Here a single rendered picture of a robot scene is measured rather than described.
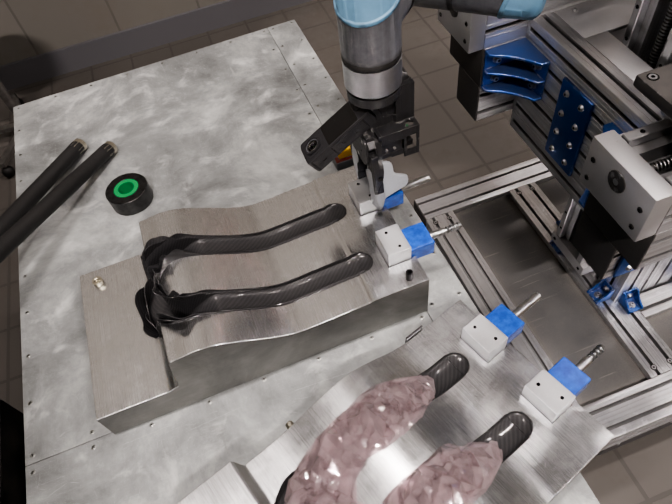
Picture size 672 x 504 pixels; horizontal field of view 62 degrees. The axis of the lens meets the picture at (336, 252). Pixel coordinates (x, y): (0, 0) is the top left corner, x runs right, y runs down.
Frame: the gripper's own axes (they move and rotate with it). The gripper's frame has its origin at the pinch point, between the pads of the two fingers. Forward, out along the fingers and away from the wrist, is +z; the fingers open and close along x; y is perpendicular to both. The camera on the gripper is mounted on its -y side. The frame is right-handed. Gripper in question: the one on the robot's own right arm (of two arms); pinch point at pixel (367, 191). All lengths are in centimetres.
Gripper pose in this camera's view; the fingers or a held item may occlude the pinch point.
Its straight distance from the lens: 89.6
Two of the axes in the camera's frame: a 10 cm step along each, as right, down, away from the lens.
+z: 1.1, 5.8, 8.0
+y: 9.3, -3.5, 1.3
